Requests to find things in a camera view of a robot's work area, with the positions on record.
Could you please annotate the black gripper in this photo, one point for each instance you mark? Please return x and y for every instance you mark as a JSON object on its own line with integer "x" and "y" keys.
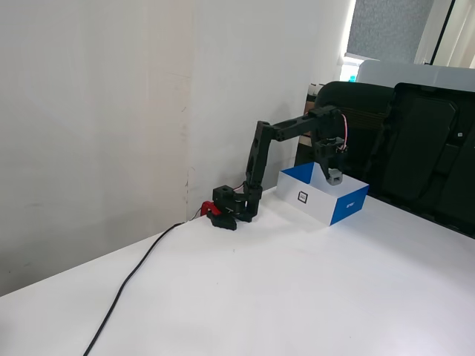
{"x": 326, "y": 153}

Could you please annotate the gray cube block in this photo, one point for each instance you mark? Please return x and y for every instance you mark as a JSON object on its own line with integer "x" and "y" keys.
{"x": 335, "y": 178}

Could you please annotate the white plastic container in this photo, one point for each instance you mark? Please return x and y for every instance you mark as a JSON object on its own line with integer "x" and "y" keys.
{"x": 408, "y": 74}

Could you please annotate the blue and white cardboard box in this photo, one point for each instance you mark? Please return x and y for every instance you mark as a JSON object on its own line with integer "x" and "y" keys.
{"x": 315, "y": 200}

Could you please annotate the black office chair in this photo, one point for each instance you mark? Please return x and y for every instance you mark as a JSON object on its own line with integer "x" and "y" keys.
{"x": 352, "y": 100}

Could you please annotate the gray window blind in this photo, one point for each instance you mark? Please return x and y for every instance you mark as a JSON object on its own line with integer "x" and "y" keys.
{"x": 389, "y": 26}

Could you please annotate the red table clamp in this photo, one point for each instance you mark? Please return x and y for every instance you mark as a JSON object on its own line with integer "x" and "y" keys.
{"x": 208, "y": 207}

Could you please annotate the black plastic case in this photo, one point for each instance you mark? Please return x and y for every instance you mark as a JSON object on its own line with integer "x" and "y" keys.
{"x": 426, "y": 155}

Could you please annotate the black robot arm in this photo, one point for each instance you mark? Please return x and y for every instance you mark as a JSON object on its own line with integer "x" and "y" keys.
{"x": 259, "y": 148}

